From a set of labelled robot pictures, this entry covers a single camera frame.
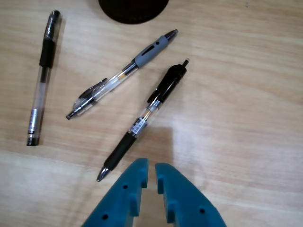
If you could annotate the black grip pen with barcode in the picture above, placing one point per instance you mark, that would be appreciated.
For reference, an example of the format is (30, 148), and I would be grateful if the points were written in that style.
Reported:
(123, 146)

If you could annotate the black mesh pen holder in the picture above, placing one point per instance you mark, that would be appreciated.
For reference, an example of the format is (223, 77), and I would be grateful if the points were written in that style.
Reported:
(132, 11)

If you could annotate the black capped clear pen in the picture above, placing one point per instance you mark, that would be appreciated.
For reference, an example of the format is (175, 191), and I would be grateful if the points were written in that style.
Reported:
(47, 50)

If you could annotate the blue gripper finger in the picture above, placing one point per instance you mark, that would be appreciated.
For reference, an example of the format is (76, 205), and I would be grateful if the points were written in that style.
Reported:
(116, 203)
(189, 205)

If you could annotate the grey grip retractable pen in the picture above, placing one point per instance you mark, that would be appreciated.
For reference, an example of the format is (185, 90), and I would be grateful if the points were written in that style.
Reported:
(149, 53)

